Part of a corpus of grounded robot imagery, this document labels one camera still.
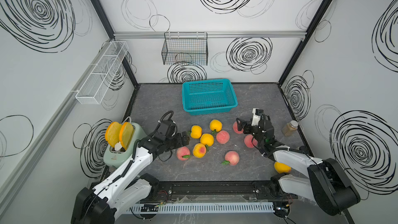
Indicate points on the brown spice jar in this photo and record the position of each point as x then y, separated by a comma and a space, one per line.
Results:
290, 128

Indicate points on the pink peach bottom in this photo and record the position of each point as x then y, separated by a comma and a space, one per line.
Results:
231, 158

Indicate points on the right yellow toast slice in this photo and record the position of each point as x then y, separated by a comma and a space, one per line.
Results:
126, 134

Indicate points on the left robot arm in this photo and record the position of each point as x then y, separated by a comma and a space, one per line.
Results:
111, 198

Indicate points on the black wire wall basket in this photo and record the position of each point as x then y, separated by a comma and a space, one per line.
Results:
191, 47

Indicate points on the yellow peach top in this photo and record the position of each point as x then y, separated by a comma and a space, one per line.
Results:
215, 126

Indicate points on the white mesh wall shelf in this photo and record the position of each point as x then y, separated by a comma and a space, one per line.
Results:
100, 79

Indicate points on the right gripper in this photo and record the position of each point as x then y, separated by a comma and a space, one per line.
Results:
240, 126

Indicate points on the yellow red peach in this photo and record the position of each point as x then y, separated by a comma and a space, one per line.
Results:
199, 150

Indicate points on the pink peach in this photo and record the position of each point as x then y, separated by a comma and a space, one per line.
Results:
250, 141
231, 158
183, 153
222, 137
235, 127

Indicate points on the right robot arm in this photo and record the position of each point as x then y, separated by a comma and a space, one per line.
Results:
314, 168

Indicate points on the white slotted cable duct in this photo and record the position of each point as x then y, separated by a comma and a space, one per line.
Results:
205, 208

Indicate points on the yellow toast slice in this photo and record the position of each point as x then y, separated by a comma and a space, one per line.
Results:
126, 134
112, 133

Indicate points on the left yellow toast slice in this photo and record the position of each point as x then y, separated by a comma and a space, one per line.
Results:
112, 133

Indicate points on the mint green toaster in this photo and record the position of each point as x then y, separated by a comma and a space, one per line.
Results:
113, 158

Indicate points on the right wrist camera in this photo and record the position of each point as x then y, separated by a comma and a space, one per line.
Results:
257, 113

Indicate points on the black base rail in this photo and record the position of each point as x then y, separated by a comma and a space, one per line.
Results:
263, 189

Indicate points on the teal plastic basket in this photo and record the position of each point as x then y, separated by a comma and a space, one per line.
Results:
208, 97

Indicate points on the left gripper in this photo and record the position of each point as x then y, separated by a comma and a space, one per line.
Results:
180, 142

